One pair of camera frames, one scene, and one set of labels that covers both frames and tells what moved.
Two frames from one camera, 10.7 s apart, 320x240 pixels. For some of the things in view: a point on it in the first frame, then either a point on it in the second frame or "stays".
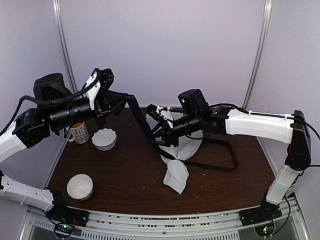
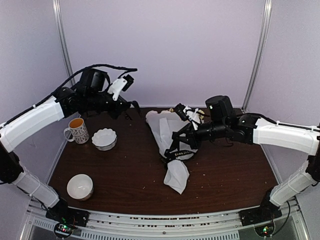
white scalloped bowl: [104, 139] stays
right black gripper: [168, 136] -> [192, 140]
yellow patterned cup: [79, 133] stays
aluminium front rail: [226, 226] stays
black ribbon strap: [149, 133] -> [170, 155]
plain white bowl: [80, 186] stays
